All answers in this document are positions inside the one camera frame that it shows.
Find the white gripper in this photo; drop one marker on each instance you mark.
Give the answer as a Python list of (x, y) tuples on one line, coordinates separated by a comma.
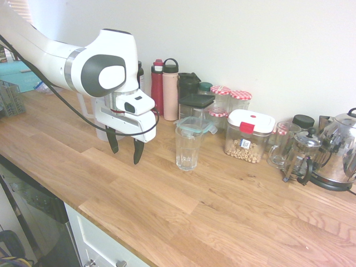
[(125, 125)]

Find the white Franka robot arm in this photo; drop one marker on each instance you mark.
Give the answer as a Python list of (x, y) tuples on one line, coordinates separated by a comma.
[(83, 55)]

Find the red water bottle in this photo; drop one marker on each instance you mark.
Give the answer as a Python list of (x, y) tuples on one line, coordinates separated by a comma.
[(157, 91)]

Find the pink water bottle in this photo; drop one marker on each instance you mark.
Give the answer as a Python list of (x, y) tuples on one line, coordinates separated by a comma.
[(170, 94)]

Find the clear drinking glass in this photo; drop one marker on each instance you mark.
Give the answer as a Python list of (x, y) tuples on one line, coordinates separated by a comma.
[(187, 155)]

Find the glass container with teal lid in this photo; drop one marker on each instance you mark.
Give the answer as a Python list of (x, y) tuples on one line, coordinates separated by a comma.
[(194, 122)]

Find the square container with black lid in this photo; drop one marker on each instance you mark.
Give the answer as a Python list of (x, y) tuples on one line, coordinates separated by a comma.
[(196, 100)]

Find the black shaker bottle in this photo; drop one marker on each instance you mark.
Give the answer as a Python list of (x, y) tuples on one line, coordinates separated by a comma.
[(186, 83)]

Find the jar with red checkered lid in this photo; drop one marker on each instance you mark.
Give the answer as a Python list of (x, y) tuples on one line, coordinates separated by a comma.
[(281, 130), (240, 95), (221, 90), (218, 115)]

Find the jar with green lid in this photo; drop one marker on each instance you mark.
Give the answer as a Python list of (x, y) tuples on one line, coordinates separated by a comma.
[(205, 86)]

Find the green cabinet drawer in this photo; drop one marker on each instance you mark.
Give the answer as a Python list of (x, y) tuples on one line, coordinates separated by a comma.
[(105, 244)]

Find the clear plastic bag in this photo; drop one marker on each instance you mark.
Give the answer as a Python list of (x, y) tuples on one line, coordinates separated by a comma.
[(41, 88)]

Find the black dishwasher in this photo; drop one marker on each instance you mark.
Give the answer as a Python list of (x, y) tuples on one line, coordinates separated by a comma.
[(36, 200)]

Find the cereal container with white lid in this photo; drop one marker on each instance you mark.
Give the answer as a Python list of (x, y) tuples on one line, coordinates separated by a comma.
[(244, 144)]

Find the grey plastic basket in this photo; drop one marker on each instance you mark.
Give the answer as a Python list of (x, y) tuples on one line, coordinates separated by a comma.
[(11, 100)]

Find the teal box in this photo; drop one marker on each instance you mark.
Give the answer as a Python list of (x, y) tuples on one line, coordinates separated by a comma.
[(16, 75)]

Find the dark printed box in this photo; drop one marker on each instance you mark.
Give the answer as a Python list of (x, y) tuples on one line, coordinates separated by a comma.
[(4, 54)]

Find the clear glass mug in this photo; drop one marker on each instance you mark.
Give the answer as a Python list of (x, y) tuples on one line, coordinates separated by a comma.
[(281, 150)]

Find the window blind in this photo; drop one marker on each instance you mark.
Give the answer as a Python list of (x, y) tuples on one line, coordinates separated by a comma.
[(26, 11)]

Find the glass French press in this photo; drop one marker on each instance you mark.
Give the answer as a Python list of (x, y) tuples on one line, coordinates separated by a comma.
[(300, 158)]

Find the jar with black lid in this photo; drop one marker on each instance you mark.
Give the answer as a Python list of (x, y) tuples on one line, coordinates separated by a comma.
[(303, 121)]

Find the shiny steel electric kettle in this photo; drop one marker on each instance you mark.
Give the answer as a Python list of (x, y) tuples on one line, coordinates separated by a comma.
[(342, 144)]

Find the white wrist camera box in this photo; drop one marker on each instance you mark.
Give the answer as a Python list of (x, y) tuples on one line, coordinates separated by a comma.
[(136, 105)]

